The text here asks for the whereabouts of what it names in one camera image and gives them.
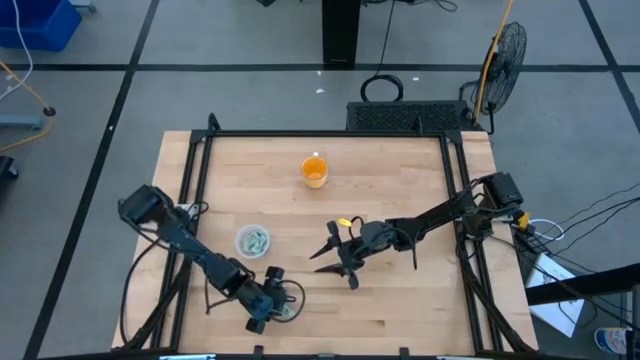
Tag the blue white can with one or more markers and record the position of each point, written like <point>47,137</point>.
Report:
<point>612,340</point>

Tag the black floor fan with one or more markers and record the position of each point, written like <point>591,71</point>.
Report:
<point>502,67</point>

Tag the black metal beam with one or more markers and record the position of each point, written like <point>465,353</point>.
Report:
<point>582,285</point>

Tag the yellow ceramic mug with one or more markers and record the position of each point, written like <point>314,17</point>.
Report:
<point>314,172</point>

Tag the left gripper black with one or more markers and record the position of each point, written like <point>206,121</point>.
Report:
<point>260,305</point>

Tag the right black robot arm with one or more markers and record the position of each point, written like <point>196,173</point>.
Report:
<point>440,212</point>

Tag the black perforated box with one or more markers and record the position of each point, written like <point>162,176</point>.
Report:
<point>407,116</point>

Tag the white paper sheets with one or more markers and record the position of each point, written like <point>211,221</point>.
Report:
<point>555,295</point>

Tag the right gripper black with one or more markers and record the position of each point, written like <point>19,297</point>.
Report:
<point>367,240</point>

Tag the yellow plug connector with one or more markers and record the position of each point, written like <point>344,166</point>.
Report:
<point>523,220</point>

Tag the black tall cabinet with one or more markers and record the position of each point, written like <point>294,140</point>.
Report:
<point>341,32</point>

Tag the blue plastic bin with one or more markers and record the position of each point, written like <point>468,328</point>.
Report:
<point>37,22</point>

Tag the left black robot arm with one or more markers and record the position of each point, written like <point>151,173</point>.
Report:
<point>200,250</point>

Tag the black metal table frame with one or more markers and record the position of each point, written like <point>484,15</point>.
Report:
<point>325,133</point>

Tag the clear plastic round container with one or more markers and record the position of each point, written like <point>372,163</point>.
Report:
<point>239,245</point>

